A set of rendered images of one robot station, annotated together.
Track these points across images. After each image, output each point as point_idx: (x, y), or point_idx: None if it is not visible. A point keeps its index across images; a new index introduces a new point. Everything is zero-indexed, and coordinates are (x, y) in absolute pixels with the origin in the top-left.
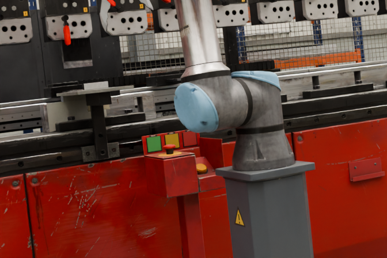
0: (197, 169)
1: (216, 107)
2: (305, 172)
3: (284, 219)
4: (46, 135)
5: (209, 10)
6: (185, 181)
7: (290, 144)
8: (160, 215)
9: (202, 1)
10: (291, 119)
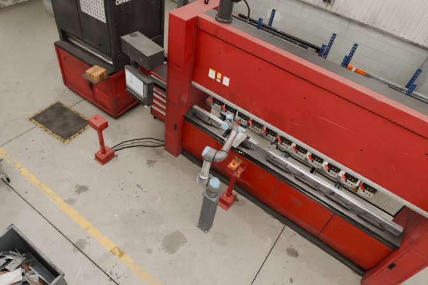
0: (237, 171)
1: (199, 182)
2: (279, 188)
3: (206, 202)
4: (223, 138)
5: (206, 169)
6: (230, 172)
7: (278, 181)
8: (240, 166)
9: (204, 167)
10: (281, 177)
